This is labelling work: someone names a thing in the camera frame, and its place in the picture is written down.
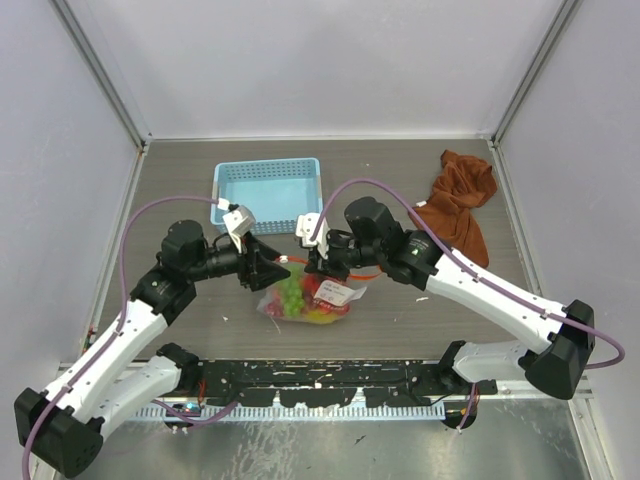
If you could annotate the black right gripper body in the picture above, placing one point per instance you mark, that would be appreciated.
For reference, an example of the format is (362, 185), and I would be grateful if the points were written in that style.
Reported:
(346, 253)

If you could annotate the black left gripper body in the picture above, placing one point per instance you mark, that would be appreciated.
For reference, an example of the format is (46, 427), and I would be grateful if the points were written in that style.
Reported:
(221, 260)

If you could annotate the green grape bunch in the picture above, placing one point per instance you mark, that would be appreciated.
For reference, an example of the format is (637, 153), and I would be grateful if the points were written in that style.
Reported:
(290, 293)

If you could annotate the clear zip top bag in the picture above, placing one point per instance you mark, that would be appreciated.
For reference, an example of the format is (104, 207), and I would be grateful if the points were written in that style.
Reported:
(327, 299)

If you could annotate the light blue plastic basket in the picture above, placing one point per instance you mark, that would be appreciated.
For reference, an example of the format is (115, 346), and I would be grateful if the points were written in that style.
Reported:
(276, 191)

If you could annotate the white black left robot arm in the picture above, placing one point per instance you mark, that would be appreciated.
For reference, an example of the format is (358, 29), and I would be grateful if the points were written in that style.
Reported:
(66, 423)

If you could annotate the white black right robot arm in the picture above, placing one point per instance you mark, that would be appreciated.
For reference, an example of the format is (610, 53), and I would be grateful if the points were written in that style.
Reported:
(552, 342)

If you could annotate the brown cloth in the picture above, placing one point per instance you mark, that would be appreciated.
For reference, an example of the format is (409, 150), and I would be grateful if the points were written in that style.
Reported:
(465, 183)

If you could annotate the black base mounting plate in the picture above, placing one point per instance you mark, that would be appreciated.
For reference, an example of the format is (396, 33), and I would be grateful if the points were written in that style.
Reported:
(314, 384)

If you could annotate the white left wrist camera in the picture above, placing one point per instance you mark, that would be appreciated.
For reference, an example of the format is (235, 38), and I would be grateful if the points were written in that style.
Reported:
(238, 221)

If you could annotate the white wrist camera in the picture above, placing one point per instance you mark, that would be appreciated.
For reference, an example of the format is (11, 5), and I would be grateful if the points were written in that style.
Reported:
(238, 221)
(311, 232)

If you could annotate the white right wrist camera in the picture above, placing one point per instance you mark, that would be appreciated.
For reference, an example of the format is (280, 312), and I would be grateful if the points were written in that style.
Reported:
(311, 232)

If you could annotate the slotted cable duct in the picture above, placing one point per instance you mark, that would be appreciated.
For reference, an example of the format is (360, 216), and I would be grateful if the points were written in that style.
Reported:
(356, 411)

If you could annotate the left aluminium frame post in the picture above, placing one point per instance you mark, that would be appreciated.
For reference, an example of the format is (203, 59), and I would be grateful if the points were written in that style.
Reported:
(98, 70)

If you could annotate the aluminium frame post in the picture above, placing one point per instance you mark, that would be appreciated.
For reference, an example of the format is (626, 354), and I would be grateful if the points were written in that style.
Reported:
(560, 22)
(98, 70)

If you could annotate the right aluminium frame post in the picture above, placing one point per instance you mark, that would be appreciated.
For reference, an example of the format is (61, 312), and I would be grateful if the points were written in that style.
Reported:
(560, 22)

